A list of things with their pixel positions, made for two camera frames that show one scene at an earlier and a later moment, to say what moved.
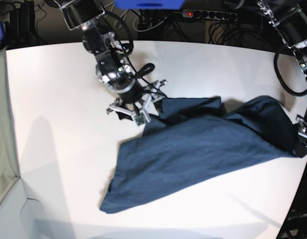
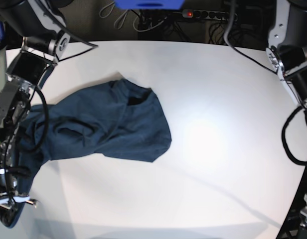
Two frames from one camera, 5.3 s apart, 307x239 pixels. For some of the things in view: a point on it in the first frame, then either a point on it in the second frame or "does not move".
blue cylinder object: (1, 30) does not move
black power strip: (209, 14) does not move
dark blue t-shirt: (193, 139) to (116, 120)
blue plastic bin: (149, 4) does not move
